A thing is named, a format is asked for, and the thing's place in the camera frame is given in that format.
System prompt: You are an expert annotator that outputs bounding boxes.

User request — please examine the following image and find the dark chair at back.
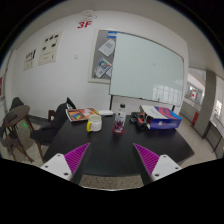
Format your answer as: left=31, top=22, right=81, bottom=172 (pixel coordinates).
left=10, top=97, right=23, bottom=109

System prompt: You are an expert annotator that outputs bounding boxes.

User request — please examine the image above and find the red fire extinguisher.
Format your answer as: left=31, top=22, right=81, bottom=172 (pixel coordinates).
left=191, top=112, right=199, bottom=126

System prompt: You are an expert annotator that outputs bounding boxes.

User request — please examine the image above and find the white flat object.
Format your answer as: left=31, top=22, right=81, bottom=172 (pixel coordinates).
left=98, top=110, right=113, bottom=116

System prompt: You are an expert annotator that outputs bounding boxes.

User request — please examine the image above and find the round brown wooden table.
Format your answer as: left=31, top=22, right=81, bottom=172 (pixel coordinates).
left=3, top=105, right=34, bottom=131

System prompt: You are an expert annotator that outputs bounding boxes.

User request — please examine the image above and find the red 3F wall sign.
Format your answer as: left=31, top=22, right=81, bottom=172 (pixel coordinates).
left=77, top=20, right=92, bottom=30

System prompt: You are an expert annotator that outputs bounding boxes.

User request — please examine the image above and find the grey notice board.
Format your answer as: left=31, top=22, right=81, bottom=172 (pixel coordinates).
left=88, top=30, right=117, bottom=84

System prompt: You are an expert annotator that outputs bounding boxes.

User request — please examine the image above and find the black red small device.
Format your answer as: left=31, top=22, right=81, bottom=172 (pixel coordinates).
left=131, top=112, right=147, bottom=128

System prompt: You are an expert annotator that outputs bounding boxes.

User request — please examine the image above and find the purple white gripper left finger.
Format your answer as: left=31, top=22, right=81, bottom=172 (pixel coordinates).
left=41, top=143, right=91, bottom=184

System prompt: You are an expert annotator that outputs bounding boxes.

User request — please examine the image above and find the grey wooden chair front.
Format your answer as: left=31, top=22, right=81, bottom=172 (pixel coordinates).
left=0, top=126, right=33, bottom=162

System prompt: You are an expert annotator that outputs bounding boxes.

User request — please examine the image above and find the clear plastic water bottle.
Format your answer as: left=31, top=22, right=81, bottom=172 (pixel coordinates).
left=114, top=103, right=126, bottom=129

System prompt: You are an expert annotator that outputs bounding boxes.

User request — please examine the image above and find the small white wall poster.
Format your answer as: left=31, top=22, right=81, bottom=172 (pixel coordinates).
left=23, top=50, right=36, bottom=71

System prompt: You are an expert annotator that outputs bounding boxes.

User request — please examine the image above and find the chair with black jacket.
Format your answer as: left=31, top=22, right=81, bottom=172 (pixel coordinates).
left=30, top=98, right=76, bottom=156

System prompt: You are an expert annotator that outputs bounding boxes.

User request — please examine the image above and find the black rectangular table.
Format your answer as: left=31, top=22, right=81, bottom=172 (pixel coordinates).
left=43, top=116, right=194, bottom=177

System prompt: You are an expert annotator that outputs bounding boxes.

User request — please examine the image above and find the red round coaster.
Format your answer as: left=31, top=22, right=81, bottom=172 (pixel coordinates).
left=112, top=127, right=125, bottom=134

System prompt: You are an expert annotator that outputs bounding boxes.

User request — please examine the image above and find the blue white cardboard box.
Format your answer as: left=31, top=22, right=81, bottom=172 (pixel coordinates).
left=139, top=105, right=182, bottom=130

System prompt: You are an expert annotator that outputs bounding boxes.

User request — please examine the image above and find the large whiteboard on stand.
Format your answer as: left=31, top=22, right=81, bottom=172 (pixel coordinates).
left=109, top=33, right=184, bottom=106

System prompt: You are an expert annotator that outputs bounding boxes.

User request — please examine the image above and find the white mug yellow handle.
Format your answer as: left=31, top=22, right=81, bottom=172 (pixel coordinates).
left=86, top=115, right=102, bottom=132

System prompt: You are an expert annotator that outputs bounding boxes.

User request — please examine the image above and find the large white wall poster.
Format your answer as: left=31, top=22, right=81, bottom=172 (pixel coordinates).
left=38, top=31, right=62, bottom=65

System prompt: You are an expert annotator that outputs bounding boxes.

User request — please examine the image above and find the colourful magazine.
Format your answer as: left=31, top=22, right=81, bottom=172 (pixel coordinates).
left=65, top=108, right=99, bottom=122

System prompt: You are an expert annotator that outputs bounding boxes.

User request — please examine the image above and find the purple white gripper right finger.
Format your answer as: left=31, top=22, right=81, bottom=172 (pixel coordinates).
left=133, top=143, right=181, bottom=185

